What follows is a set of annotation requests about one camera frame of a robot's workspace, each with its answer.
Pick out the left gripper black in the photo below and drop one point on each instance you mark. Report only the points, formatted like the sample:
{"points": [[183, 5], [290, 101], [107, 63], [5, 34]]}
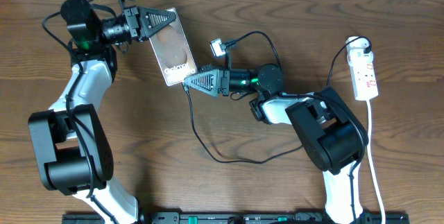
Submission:
{"points": [[132, 18]]}

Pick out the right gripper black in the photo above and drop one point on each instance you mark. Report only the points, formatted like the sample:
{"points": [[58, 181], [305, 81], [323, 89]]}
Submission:
{"points": [[216, 81]]}

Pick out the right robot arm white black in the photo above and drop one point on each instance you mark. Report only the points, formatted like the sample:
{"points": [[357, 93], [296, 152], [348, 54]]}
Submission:
{"points": [[331, 135]]}

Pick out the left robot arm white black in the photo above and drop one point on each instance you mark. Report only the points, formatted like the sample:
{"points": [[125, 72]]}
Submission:
{"points": [[72, 152]]}

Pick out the white power strip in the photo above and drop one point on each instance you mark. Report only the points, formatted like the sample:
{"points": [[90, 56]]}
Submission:
{"points": [[360, 59]]}

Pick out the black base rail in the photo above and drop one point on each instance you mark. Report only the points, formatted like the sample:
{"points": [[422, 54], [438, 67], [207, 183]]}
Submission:
{"points": [[177, 218]]}

